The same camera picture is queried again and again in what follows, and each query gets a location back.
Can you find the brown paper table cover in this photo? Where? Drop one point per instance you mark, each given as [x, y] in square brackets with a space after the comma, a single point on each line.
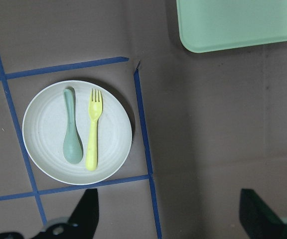
[205, 125]

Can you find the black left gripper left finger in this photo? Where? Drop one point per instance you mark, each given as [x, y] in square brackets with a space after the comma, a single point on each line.
[82, 223]

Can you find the white round plate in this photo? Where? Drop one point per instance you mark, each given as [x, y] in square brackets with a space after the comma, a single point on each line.
[44, 126]

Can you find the grey-green plastic spoon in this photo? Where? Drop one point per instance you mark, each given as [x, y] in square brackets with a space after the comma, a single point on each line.
[72, 147]

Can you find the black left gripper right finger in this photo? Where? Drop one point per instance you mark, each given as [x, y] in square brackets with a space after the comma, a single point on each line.
[258, 220]

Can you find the yellow plastic fork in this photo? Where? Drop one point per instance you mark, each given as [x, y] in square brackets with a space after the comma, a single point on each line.
[95, 111]

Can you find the light green tray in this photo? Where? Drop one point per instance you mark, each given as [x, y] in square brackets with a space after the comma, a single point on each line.
[212, 25]

